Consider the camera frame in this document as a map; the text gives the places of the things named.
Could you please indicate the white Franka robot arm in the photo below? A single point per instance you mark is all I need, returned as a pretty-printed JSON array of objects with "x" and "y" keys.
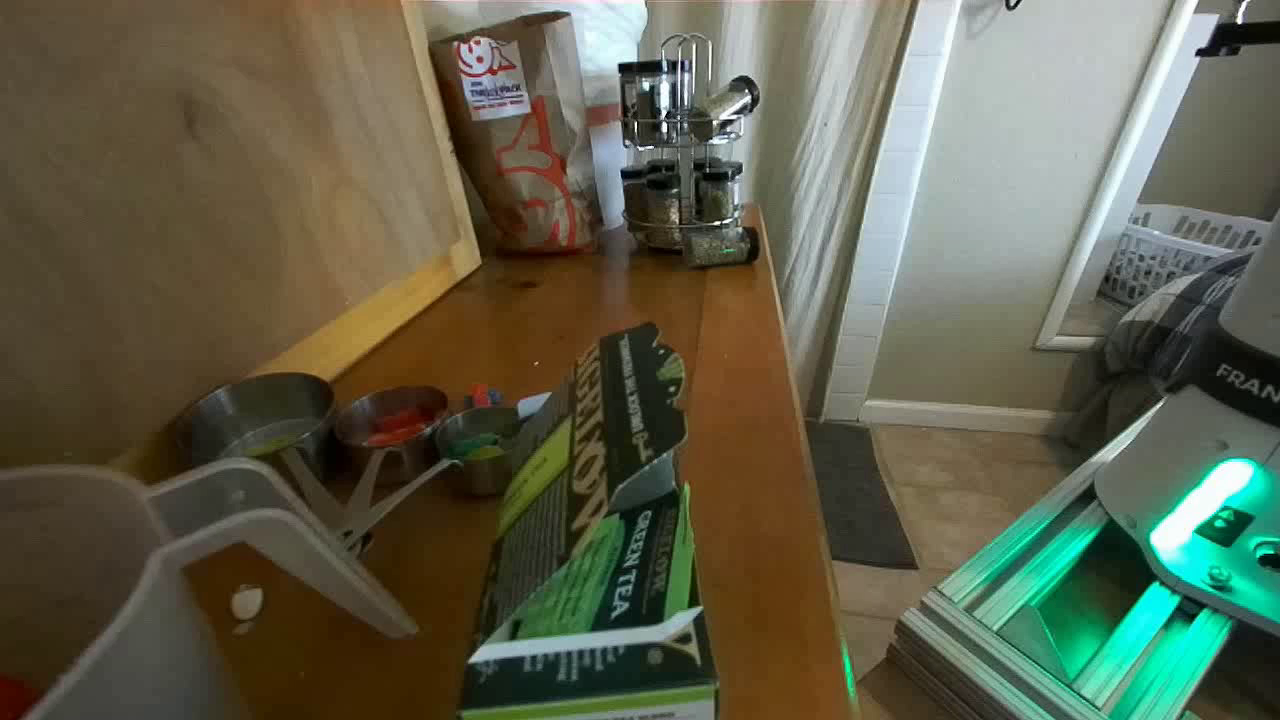
[{"x": 1202, "y": 453}]

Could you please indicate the loose glass spice jar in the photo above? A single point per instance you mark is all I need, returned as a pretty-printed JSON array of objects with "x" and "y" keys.
[{"x": 723, "y": 244}]

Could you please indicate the tilted silver-capped spice jar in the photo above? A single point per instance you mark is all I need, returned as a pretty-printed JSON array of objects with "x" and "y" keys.
[{"x": 735, "y": 102}]

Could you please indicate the small steel measuring cup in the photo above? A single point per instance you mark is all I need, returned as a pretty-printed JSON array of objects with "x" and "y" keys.
[{"x": 476, "y": 447}]

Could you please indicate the wooden pine dresser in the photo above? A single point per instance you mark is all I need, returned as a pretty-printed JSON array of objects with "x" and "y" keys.
[{"x": 766, "y": 504}]

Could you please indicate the green tea box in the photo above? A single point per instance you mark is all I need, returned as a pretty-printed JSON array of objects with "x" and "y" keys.
[{"x": 603, "y": 563}]

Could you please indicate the brown printed paper bag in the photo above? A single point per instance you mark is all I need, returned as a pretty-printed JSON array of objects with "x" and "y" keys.
[{"x": 523, "y": 144}]

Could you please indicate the dark door mat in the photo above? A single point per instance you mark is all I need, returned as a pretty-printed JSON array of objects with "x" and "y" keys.
[{"x": 852, "y": 495}]

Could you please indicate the small brown object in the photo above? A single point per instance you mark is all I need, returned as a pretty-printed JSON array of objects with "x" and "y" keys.
[{"x": 388, "y": 424}]

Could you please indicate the beige curtain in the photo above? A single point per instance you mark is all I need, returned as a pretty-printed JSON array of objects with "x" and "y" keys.
[{"x": 821, "y": 163}]

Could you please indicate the large steel measuring cup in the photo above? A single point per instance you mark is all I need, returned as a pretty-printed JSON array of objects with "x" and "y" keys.
[{"x": 255, "y": 422}]

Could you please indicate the aluminium extrusion robot stand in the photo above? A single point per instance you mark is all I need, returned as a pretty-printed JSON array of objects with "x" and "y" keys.
[{"x": 1013, "y": 624}]

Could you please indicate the large plywood board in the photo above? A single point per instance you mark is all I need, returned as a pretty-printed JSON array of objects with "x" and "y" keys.
[{"x": 201, "y": 203}]

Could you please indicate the grey plaid cloth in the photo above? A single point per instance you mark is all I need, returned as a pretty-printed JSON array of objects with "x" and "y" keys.
[{"x": 1166, "y": 335}]

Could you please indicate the white laundry basket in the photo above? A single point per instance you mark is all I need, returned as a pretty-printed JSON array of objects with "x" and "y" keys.
[{"x": 1175, "y": 244}]

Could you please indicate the white plastic jug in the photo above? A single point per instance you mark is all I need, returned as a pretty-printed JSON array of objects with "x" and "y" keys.
[{"x": 122, "y": 584}]

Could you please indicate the white door frame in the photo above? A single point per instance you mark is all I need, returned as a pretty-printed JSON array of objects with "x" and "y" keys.
[{"x": 892, "y": 215}]

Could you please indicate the black overhead mount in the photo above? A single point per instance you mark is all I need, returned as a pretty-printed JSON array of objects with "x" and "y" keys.
[{"x": 1240, "y": 32}]

